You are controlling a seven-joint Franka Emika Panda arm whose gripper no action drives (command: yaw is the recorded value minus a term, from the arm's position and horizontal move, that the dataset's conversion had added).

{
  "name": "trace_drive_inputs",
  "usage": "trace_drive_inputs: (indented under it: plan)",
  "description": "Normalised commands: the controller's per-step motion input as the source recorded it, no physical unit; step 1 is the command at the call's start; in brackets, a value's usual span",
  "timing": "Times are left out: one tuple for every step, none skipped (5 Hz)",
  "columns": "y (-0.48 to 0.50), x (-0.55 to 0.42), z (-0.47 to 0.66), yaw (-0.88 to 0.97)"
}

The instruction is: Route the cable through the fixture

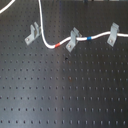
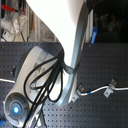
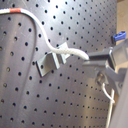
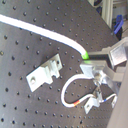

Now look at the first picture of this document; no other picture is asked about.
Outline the middle grey cable clip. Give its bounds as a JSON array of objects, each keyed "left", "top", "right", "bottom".
[{"left": 66, "top": 28, "right": 81, "bottom": 52}]

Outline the grey cable clip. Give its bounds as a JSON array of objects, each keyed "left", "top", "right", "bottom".
[
  {"left": 107, "top": 23, "right": 119, "bottom": 46},
  {"left": 66, "top": 28, "right": 81, "bottom": 52},
  {"left": 25, "top": 23, "right": 41, "bottom": 45}
]

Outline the left grey cable clip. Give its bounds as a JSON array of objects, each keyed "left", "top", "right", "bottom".
[{"left": 25, "top": 23, "right": 41, "bottom": 45}]

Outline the white cable with coloured marks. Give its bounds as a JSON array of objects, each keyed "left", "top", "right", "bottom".
[{"left": 37, "top": 0, "right": 128, "bottom": 50}]

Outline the right grey cable clip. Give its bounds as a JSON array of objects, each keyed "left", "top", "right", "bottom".
[{"left": 107, "top": 23, "right": 119, "bottom": 46}]

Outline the white cable at corner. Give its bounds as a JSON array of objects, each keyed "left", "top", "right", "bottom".
[{"left": 0, "top": 0, "right": 16, "bottom": 15}]

